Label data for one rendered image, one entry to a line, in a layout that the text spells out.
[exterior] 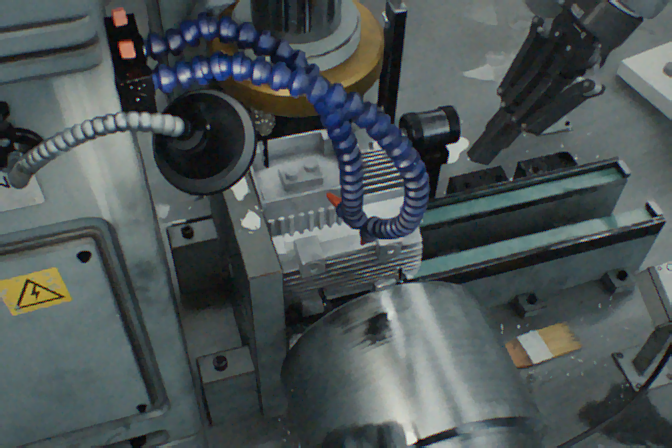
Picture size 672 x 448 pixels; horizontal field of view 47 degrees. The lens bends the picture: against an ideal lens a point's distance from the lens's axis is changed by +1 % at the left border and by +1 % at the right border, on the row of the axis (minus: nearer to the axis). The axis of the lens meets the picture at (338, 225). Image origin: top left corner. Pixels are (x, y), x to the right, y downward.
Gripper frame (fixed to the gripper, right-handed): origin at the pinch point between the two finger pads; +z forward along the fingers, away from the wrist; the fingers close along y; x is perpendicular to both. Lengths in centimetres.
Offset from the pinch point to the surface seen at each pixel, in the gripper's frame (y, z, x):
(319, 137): -10.7, 13.3, -13.7
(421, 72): -56, 24, 34
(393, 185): -3.2, 12.6, -5.4
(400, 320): 19.5, 11.2, -15.8
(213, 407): 8, 48, -17
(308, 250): 1.8, 21.1, -15.1
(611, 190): -9.0, 9.3, 41.2
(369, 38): -3.4, -5.4, -21.1
